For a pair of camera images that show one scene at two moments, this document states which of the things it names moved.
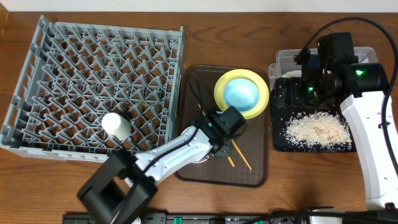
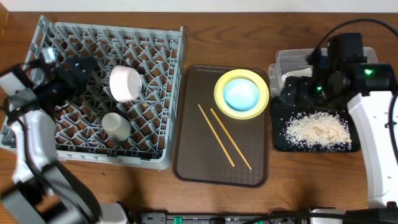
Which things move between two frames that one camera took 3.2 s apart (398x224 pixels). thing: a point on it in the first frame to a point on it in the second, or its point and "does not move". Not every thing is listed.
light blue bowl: x=241 y=93 does not move
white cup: x=116 y=126 does not move
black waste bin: x=300 y=124 does not move
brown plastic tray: x=250 y=165 does not move
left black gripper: x=227 y=149 to x=74 y=91
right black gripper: x=303 y=103 to x=303 y=84
